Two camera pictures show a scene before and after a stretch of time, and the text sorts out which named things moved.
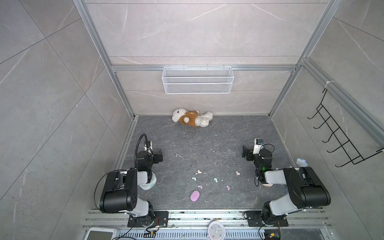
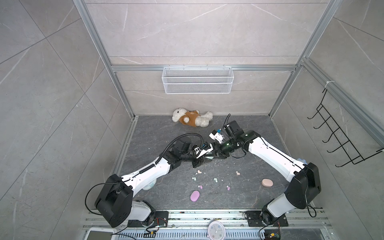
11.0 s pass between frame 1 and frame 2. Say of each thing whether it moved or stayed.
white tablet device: stayed
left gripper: moved
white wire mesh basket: stayed
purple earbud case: stayed
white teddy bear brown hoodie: stayed
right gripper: moved
